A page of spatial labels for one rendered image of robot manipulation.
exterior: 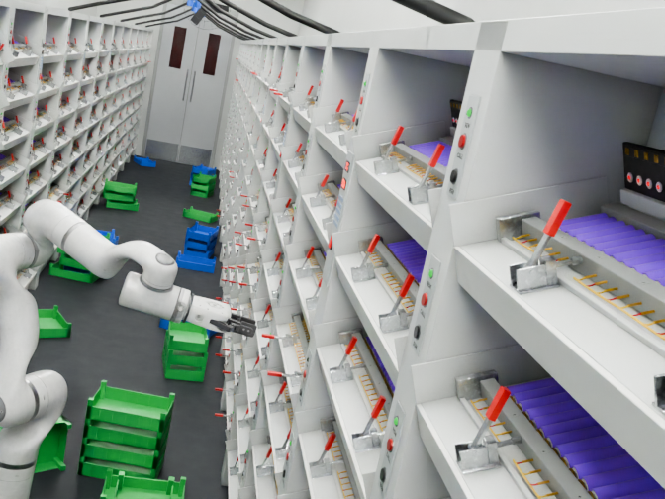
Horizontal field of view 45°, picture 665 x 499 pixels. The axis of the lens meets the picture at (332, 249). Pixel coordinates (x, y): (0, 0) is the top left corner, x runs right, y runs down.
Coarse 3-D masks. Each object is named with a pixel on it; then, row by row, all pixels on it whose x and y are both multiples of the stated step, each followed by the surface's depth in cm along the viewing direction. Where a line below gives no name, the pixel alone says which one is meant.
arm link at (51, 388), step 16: (48, 384) 215; (64, 384) 221; (48, 400) 214; (64, 400) 220; (48, 416) 218; (0, 432) 217; (16, 432) 216; (32, 432) 217; (0, 448) 212; (16, 448) 212; (32, 448) 215; (0, 464) 212; (16, 464) 213; (32, 464) 217
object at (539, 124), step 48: (480, 48) 96; (480, 96) 93; (528, 96) 91; (576, 96) 92; (624, 96) 92; (480, 144) 91; (528, 144) 92; (576, 144) 93; (480, 192) 93; (432, 240) 102; (432, 336) 96; (480, 336) 97; (432, 480) 101
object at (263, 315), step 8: (256, 304) 312; (264, 304) 312; (256, 312) 312; (264, 312) 311; (272, 312) 309; (256, 320) 303; (264, 320) 296; (256, 328) 295; (264, 328) 294; (264, 344) 279; (264, 352) 269
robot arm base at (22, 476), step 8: (0, 472) 213; (8, 472) 213; (16, 472) 214; (24, 472) 215; (32, 472) 218; (0, 480) 213; (8, 480) 213; (16, 480) 214; (24, 480) 216; (32, 480) 220; (0, 488) 214; (8, 488) 214; (16, 488) 215; (24, 488) 217; (0, 496) 214; (8, 496) 215; (16, 496) 216; (24, 496) 218
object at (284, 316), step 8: (280, 312) 240; (288, 312) 241; (296, 312) 241; (280, 320) 241; (288, 320) 241; (280, 328) 238; (288, 328) 237; (280, 336) 232; (280, 344) 226; (288, 352) 218; (288, 360) 213; (296, 360) 212; (288, 368) 208; (296, 368) 207; (288, 384) 199; (296, 392) 194; (296, 400) 182
